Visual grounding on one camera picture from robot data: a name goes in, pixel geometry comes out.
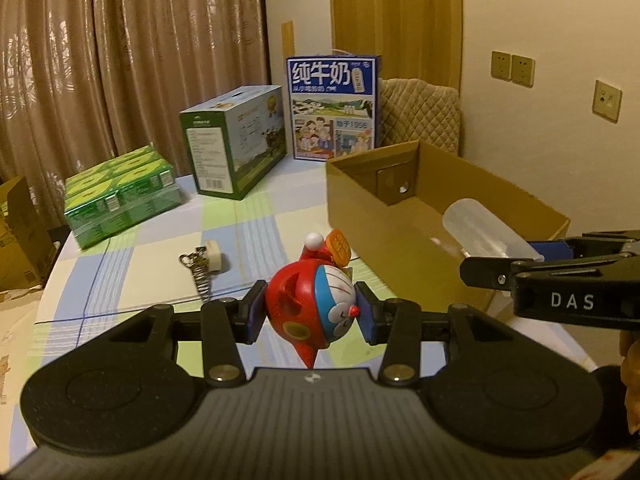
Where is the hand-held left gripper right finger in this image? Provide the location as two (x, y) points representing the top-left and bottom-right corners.
(354, 280), (521, 388)

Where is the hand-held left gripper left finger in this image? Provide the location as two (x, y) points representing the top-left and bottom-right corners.
(100, 279), (271, 388)

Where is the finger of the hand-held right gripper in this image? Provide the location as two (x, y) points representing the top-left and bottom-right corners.
(530, 230), (640, 261)
(459, 250), (640, 291)

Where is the translucent plastic bottle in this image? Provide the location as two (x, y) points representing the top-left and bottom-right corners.
(442, 199), (546, 263)

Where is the red and blue cat toy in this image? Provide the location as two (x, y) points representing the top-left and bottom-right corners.
(265, 231), (362, 371)

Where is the zebra strap keychain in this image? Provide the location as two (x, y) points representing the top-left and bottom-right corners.
(179, 241), (228, 303)

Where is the person's right hand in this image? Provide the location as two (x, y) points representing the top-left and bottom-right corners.
(619, 332), (640, 433)

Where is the green milk carton box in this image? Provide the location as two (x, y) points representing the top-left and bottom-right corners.
(179, 85), (288, 202)

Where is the pack of green drink cartons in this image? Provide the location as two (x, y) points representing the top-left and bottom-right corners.
(64, 145), (182, 251)

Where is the chair with quilted cover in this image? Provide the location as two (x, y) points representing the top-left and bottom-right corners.
(380, 78), (461, 158)

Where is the blue milk carton box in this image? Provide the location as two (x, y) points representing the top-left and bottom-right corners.
(286, 54), (383, 161)

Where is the printed cardboard box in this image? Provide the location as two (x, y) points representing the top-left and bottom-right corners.
(0, 176), (56, 292)

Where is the brown curtain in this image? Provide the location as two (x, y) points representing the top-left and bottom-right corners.
(0, 0), (271, 186)

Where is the beige wall data socket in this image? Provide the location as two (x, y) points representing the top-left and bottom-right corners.
(592, 79), (622, 123)

